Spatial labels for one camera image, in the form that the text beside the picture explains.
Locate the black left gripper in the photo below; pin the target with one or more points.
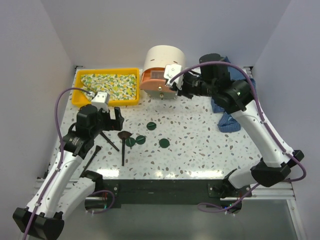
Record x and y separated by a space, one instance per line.
112 124

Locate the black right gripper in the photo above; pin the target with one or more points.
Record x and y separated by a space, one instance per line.
183 92

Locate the pink blush palette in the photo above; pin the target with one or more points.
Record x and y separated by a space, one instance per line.
157 74

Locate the round cream drawer organizer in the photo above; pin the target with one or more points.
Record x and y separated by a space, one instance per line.
156 59

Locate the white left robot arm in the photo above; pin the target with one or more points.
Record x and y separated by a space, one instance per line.
44 216

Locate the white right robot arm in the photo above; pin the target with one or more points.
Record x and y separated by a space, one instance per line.
233 90

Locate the black fan makeup brush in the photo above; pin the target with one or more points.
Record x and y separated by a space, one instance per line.
123 135

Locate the black thin makeup brush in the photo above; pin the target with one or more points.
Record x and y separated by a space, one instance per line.
109 141

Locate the short black makeup brush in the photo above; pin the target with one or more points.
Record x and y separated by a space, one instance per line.
97 149

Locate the green powder puff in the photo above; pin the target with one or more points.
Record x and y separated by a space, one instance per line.
140 139
151 126
130 142
164 143

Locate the lemon print cloth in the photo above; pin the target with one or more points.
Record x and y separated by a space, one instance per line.
119 86

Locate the blue checkered cloth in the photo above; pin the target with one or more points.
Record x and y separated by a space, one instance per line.
226 124

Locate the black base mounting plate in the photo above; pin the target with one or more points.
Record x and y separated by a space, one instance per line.
169 192

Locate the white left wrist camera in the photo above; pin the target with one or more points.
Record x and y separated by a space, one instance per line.
100 101

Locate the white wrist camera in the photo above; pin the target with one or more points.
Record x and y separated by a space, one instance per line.
100 101
170 71

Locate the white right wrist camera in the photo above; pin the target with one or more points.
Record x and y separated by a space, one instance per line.
170 71

